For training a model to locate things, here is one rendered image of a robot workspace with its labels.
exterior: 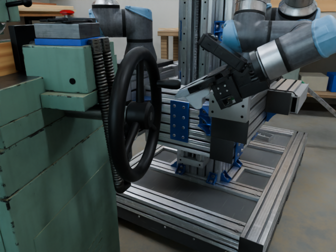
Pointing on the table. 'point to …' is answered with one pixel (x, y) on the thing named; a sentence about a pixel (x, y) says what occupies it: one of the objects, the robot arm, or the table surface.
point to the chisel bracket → (8, 12)
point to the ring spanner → (76, 21)
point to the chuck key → (53, 20)
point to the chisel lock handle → (19, 3)
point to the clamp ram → (16, 30)
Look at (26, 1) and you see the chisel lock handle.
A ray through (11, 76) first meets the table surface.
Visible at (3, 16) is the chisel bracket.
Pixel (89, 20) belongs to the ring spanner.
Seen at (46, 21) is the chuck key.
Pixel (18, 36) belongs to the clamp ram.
